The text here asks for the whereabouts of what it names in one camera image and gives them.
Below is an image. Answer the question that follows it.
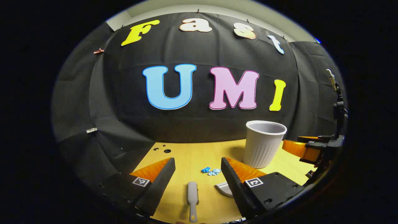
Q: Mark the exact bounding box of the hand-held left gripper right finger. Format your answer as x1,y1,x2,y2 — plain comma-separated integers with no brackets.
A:
221,157,307,220

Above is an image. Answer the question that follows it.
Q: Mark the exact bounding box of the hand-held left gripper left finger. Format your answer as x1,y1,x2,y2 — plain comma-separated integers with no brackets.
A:
93,157,176,217

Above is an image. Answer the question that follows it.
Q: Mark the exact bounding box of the grey dustpan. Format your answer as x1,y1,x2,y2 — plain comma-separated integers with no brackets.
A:
215,182,234,198

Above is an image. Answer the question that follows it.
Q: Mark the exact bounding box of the small grey broom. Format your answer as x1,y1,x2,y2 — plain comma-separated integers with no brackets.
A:
187,182,199,223

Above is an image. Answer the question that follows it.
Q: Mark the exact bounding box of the white ribbed garbage bin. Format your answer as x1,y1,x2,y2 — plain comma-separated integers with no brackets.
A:
243,120,287,169

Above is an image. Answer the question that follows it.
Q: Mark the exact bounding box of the wooden desktop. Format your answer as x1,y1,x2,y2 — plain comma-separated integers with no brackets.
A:
130,138,316,224

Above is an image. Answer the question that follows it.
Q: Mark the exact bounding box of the black backdrop cloth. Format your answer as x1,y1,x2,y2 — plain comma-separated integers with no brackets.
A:
51,12,347,199

